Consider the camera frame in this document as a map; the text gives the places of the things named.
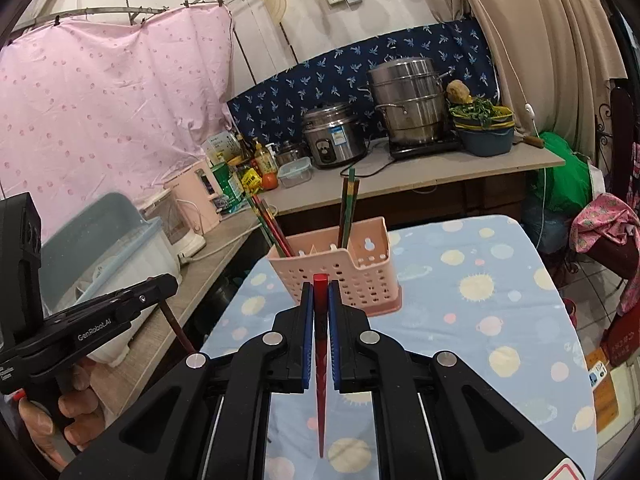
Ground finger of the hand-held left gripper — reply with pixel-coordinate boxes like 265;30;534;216
44;273;180;332

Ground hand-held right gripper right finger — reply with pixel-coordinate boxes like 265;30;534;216
327;279;572;480

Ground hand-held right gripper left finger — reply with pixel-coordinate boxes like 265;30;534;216
60;281;315;480

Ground pink perforated utensil holder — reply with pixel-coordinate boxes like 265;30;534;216
266;216;402;317

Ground red chopstick dark band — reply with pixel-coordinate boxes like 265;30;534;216
255;196;295;257
312;273;331;460

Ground brown chopstick gold band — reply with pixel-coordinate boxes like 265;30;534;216
250;195;288;257

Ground brown chopstick dark band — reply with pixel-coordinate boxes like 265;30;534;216
340;176;350;249

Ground green chopstick gold band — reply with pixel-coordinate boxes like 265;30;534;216
346;167;357;249
245;194;282;257

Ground person's left hand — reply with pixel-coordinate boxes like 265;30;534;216
16;364;109;457

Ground wooden side counter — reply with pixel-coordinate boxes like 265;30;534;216
89;204;273;412

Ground white clear jug appliance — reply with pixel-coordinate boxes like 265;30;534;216
142;191;208;264

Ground white bin with grey lid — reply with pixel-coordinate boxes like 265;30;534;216
39;191;184;367

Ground pink kitchen appliance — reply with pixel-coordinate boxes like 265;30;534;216
166;159;224;234

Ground green tin can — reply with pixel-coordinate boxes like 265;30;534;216
211;160;247;212

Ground clear food container blue lid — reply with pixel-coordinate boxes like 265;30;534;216
276;156;314;189

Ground white carton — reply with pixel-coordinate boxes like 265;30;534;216
201;131;242;164

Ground yellow oil bottle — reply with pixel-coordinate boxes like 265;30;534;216
254;141;279;177

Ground light blue planet tablecloth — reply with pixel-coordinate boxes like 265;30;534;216
200;214;599;480

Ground small steel pot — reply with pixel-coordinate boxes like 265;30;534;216
274;140;309;167

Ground wooden back counter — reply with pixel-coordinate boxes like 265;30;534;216
269;135;567;217

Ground pink dotted curtain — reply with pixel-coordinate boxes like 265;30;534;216
0;4;237;242

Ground steel rice cooker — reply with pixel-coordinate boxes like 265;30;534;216
301;102;369;169

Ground black induction cooker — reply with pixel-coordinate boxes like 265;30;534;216
388;131;464;162

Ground steel steamer pot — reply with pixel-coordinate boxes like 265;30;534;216
366;57;449;147

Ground stack of blue bowls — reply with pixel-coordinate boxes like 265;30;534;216
451;105;517;157

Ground navy leaf print cloth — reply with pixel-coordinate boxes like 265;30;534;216
226;18;502;149

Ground leafy green vegetables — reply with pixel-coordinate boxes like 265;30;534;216
448;99;497;122

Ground brown root vegetable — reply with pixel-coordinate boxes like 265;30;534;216
446;80;474;107

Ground green plastic bag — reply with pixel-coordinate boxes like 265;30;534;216
536;131;594;217

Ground metal curtain rod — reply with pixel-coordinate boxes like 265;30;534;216
9;0;262;44

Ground pink floral cloth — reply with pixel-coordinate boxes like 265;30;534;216
569;191;640;282

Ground red cardboard box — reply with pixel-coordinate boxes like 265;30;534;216
596;309;640;377

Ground dark wooden chair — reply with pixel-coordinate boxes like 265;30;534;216
594;85;640;196

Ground beige curtain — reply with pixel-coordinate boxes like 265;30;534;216
409;0;630;137

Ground white cord with switch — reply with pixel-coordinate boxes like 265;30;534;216
447;0;542;141

